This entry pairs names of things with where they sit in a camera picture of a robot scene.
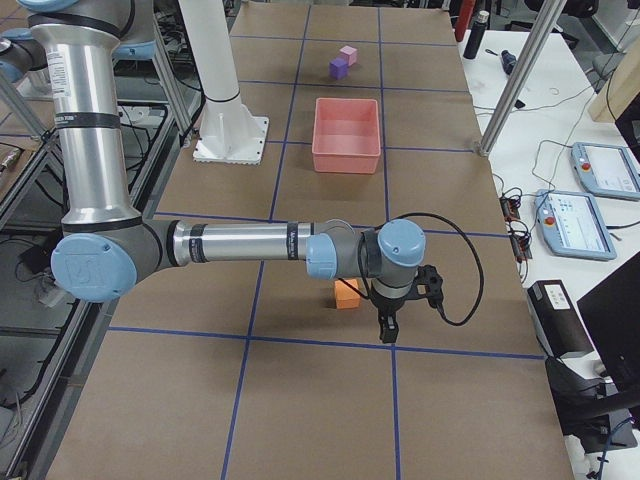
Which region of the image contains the black monitor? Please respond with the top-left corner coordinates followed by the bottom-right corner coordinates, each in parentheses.
top-left (578, 254), bottom-right (640, 389)

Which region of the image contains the purple foam block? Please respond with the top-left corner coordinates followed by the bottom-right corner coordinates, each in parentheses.
top-left (328, 57), bottom-right (349, 80)

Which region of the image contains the black box with white label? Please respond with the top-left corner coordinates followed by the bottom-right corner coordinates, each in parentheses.
top-left (527, 279), bottom-right (594, 359)

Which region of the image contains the orange foam block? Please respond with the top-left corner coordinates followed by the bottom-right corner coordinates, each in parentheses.
top-left (334, 279), bottom-right (361, 310)

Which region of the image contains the pink plastic bin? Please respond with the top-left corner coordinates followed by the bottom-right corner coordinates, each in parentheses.
top-left (312, 98), bottom-right (381, 174)

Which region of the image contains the pink foam block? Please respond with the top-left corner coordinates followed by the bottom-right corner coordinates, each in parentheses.
top-left (339, 45), bottom-right (358, 66)

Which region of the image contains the aluminium frame post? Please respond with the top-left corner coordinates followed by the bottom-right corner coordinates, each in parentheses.
top-left (476, 0), bottom-right (567, 157)

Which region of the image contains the red bottle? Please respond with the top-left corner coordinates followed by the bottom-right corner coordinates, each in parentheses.
top-left (454, 0), bottom-right (476, 42)

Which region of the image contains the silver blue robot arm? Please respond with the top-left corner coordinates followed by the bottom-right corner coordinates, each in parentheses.
top-left (25, 1), bottom-right (441, 343)
top-left (1, 28), bottom-right (47, 83)

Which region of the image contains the far teach pendant tablet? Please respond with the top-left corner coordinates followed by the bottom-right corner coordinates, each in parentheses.
top-left (571, 142), bottom-right (639, 201)

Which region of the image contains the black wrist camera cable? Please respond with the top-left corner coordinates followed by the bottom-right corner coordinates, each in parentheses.
top-left (394, 213), bottom-right (485, 326)

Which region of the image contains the teach pendant tablet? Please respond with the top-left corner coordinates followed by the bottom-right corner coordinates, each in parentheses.
top-left (535, 189), bottom-right (617, 261)
top-left (571, 142), bottom-right (639, 201)

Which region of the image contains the near teach pendant tablet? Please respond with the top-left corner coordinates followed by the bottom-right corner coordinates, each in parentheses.
top-left (535, 189), bottom-right (617, 261)

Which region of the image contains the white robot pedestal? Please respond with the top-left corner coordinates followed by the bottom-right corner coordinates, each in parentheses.
top-left (179, 0), bottom-right (269, 165)

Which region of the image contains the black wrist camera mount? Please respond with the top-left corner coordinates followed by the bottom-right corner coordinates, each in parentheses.
top-left (413, 265), bottom-right (444, 309)

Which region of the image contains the black water bottle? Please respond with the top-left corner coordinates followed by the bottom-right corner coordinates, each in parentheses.
top-left (463, 10), bottom-right (490, 60)

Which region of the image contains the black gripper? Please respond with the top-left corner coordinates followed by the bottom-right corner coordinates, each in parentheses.
top-left (369, 282), bottom-right (411, 343)

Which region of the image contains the small circuit board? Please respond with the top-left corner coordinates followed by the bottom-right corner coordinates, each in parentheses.
top-left (499, 197), bottom-right (521, 222)

